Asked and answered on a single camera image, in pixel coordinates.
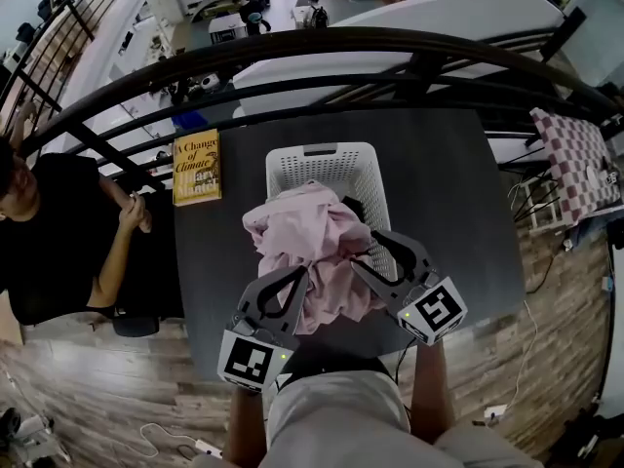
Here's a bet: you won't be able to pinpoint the person's left forearm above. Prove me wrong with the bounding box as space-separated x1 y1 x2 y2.
226 387 267 468

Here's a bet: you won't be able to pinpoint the pink garment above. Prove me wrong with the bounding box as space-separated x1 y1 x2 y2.
242 178 389 336

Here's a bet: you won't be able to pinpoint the person's right forearm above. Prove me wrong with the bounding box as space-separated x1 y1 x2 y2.
409 341 457 446

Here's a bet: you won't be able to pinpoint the checkered tablecloth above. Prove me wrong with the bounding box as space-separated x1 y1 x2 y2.
529 107 623 226

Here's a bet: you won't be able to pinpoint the black office chair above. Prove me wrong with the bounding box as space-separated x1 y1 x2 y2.
112 312 162 338

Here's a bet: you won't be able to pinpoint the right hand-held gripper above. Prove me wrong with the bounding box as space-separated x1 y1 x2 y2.
349 228 469 347

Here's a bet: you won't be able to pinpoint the person's white shirt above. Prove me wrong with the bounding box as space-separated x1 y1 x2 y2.
189 370 542 468

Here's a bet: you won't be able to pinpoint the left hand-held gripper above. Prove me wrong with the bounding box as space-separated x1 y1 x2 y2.
216 264 312 395

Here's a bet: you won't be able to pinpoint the person's black shorts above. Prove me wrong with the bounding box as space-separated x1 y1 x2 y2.
280 346 396 384

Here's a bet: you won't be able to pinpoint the yellow book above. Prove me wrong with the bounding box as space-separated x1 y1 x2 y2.
173 128 223 208

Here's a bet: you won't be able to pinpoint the white plastic laundry basket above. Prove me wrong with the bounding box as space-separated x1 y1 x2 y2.
265 141 399 282

